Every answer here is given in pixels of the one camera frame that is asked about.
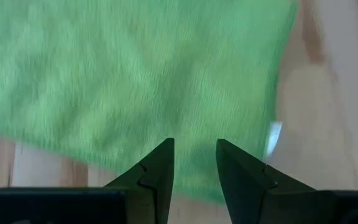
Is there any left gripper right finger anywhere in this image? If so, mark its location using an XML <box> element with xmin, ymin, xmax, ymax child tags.
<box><xmin>214</xmin><ymin>138</ymin><xmax>317</xmax><ymax>224</ymax></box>

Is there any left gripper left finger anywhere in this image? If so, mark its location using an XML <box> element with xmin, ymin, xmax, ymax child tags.
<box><xmin>103</xmin><ymin>137</ymin><xmax>175</xmax><ymax>224</ymax></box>

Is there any green cloth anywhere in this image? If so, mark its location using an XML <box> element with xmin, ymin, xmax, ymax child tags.
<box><xmin>0</xmin><ymin>0</ymin><xmax>299</xmax><ymax>205</ymax></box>

